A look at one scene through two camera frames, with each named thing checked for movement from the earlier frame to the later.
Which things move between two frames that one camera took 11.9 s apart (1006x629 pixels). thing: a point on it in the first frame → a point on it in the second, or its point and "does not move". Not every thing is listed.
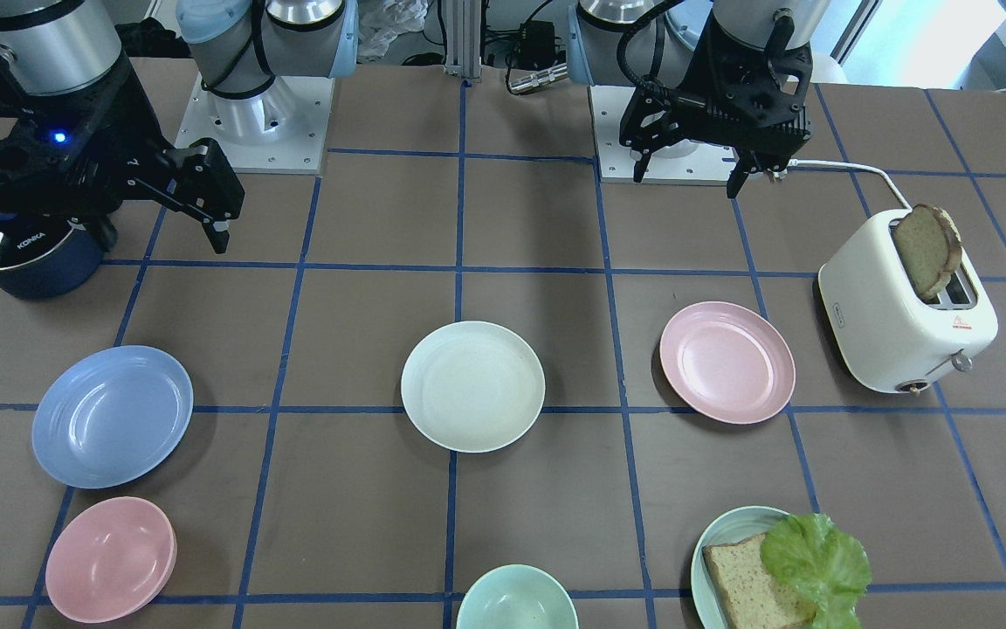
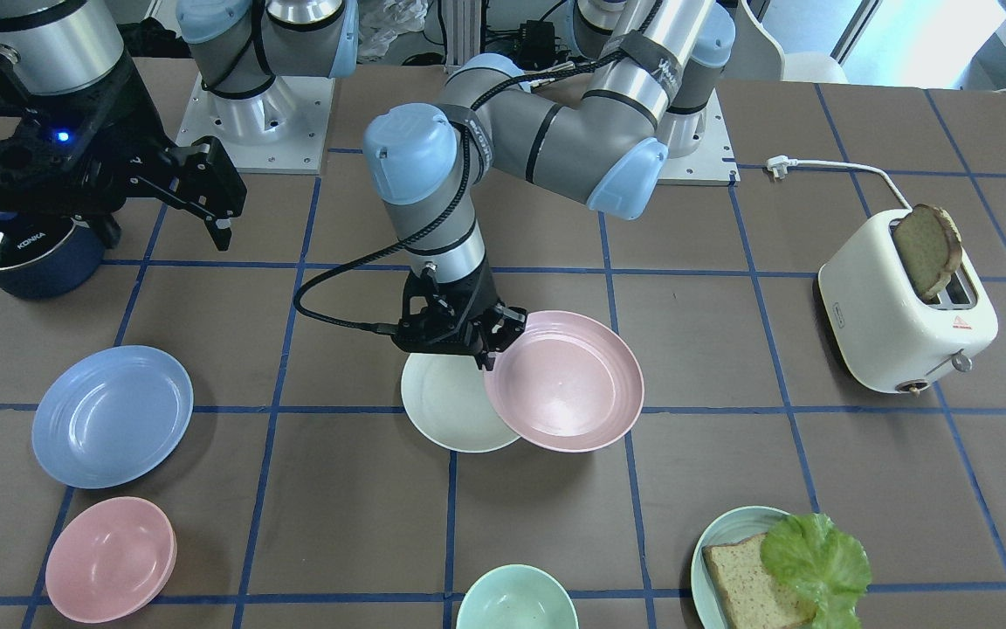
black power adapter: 538,45 does not move
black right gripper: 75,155 does not move
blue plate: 112,417 does not move
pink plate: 729,362 → 568,383
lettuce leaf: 826,566 does not move
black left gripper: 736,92 → 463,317
